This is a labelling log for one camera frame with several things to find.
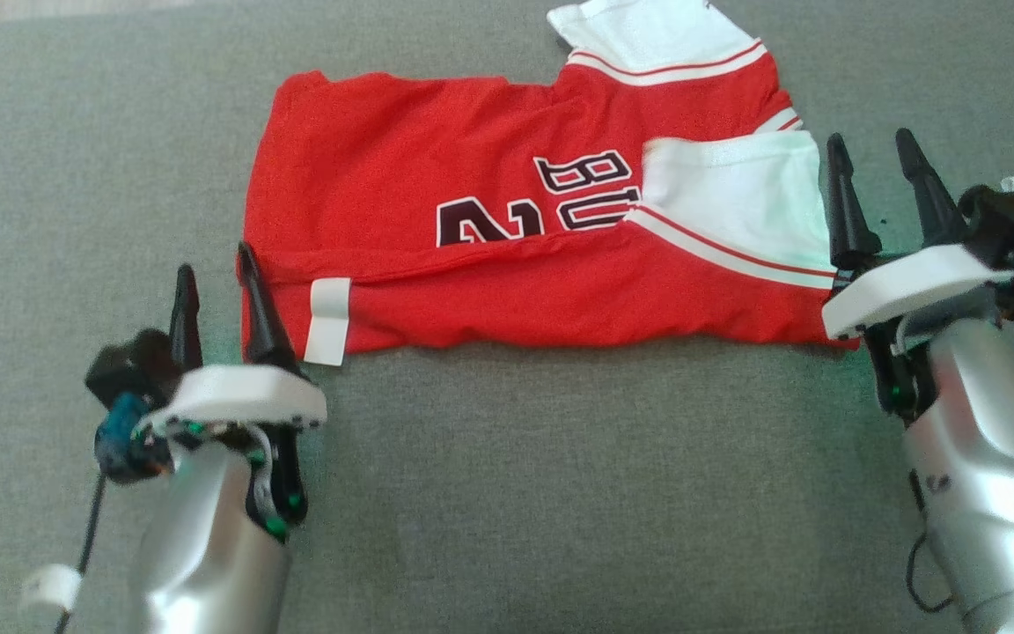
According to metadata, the red basketball jersey white trim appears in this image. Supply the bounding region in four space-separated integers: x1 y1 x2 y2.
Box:
239 0 862 367

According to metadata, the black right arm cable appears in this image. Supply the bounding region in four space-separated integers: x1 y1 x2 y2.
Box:
905 527 954 616

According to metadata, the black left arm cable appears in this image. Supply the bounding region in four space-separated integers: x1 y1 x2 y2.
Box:
53 474 109 634

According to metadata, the white cable clip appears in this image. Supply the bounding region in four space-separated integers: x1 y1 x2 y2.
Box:
20 564 84 616

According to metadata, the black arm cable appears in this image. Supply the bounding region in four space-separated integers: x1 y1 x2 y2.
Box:
53 474 109 634
905 527 954 616

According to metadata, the grey fabric sofa seat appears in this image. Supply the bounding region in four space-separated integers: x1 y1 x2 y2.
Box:
0 0 1014 634

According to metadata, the teal left cable connector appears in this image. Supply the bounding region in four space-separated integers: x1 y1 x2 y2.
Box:
93 392 175 486

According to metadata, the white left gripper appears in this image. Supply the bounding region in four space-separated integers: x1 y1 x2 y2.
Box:
148 241 328 542

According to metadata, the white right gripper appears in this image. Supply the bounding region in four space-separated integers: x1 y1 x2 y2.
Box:
820 128 1014 426

